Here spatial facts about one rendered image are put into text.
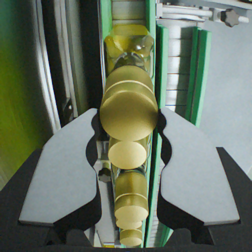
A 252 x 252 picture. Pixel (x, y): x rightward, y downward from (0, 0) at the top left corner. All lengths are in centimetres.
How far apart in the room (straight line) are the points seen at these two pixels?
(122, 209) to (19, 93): 17
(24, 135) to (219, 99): 56
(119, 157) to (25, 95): 14
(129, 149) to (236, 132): 63
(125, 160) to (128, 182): 4
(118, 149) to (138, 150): 2
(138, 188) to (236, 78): 52
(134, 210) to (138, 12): 34
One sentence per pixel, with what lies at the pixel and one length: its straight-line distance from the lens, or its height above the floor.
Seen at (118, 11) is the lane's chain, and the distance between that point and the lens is 42.
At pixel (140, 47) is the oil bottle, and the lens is 21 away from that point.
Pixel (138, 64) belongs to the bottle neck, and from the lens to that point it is 17.
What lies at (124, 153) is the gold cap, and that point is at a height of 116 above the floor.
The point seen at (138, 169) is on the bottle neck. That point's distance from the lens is 23.
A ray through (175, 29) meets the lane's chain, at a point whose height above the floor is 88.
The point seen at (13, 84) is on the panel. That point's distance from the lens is 24.
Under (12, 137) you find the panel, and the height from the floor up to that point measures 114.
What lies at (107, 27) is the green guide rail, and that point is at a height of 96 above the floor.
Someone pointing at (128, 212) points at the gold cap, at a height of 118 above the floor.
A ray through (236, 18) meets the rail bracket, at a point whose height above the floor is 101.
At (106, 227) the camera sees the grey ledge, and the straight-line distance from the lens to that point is 88.
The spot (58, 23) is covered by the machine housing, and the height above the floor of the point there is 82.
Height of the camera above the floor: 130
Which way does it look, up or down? 57 degrees down
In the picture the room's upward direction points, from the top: 179 degrees counter-clockwise
